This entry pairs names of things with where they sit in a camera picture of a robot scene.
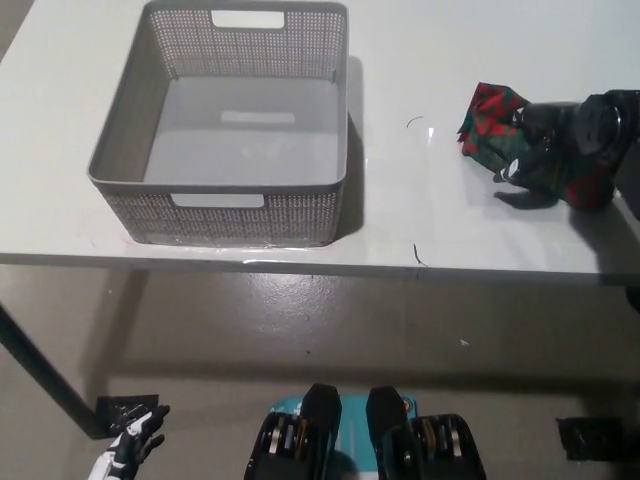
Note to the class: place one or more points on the grey perforated plastic basket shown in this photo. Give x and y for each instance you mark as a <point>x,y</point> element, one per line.
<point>240,140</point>

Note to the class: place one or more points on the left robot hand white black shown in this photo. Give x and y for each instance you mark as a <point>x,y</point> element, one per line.
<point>130,440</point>

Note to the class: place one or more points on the black slanted table leg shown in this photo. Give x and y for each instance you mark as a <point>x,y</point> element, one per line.
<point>50,375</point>

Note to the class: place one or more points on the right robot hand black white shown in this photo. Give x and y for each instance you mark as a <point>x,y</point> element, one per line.
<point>550,120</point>

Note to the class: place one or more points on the red green coffee bean bag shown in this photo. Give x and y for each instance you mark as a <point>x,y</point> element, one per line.
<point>492,142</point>

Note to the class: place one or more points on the robot body black teal blocks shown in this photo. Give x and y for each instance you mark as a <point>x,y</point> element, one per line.
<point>325,440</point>

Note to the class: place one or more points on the black table leg stub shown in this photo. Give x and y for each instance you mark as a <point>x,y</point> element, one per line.
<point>634,300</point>

